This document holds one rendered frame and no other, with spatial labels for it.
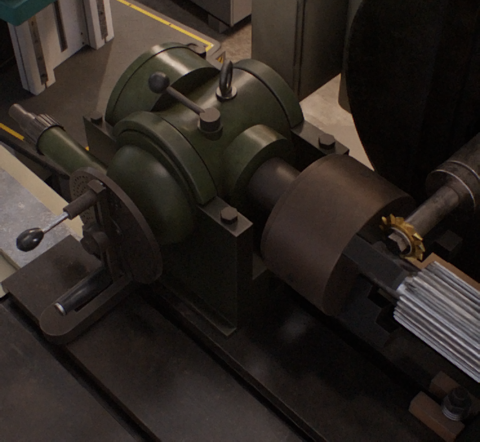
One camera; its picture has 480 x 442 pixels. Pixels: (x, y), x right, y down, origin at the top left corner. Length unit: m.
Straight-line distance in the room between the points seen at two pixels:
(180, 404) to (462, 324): 0.42
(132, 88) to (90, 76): 1.50
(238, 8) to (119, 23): 0.54
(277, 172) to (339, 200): 0.13
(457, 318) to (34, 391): 0.60
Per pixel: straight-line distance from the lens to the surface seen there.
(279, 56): 1.53
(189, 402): 1.32
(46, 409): 1.35
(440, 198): 1.18
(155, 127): 1.23
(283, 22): 1.48
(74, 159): 1.35
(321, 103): 3.18
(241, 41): 3.42
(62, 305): 1.31
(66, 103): 2.74
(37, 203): 1.93
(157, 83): 1.24
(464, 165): 1.19
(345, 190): 1.16
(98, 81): 2.80
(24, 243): 1.17
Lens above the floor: 2.16
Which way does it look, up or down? 49 degrees down
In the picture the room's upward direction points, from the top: straight up
